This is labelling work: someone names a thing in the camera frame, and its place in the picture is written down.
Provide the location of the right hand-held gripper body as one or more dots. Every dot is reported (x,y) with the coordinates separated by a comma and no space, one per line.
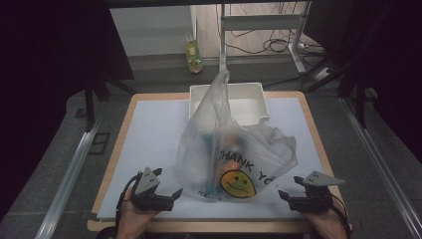
(316,195)

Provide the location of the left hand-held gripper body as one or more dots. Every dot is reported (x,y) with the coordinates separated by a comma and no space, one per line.
(147,186)

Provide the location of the translucent white plastic bag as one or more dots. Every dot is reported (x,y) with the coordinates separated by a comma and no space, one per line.
(205,159)

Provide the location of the white plastic bin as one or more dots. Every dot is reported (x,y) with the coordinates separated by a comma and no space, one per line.
(247,106)

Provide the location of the person's right hand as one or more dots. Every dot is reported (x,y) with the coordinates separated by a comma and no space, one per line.
(326,224)

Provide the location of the person's left hand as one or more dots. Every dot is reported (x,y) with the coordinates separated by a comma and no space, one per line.
(131,220)

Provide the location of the pale blue table mat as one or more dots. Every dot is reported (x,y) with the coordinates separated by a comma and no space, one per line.
(149,142)

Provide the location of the black stand legs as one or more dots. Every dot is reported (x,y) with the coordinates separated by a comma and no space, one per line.
(89,99)
(361,99)

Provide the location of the white power strip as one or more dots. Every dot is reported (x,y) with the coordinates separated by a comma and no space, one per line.
(322,74)

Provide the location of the yellow-green drink bottle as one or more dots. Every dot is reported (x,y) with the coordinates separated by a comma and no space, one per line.
(193,56)

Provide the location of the dark curtain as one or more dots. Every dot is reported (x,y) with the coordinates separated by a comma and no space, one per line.
(394,59)
(43,83)

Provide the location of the aluminium floor rail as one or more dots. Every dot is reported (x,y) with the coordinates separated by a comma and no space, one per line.
(381,166)
(71,176)

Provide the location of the white metal desk frame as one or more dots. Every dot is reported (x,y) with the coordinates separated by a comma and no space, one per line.
(258,22)

